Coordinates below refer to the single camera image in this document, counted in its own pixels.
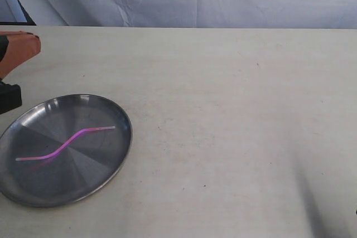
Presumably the round metal plate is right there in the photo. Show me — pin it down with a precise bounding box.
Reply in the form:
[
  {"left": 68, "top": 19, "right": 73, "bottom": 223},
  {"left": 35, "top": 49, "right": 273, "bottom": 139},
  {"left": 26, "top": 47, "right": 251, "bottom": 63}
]
[{"left": 1, "top": 94, "right": 132, "bottom": 208}]

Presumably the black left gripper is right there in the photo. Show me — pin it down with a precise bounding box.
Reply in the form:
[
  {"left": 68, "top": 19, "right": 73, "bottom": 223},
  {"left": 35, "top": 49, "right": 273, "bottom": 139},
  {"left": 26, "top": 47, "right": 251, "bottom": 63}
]
[{"left": 1, "top": 31, "right": 41, "bottom": 114}]

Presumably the pink glow stick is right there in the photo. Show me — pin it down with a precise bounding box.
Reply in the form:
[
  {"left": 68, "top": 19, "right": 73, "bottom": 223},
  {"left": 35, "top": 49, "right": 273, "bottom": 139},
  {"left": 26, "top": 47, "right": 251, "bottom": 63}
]
[{"left": 15, "top": 126, "right": 116, "bottom": 162}]

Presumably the dark object behind table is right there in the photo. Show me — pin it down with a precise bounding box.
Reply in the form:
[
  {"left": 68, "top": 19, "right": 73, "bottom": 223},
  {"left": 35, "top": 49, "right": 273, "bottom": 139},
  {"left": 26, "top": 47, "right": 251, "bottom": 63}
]
[{"left": 1, "top": 0, "right": 36, "bottom": 26}]

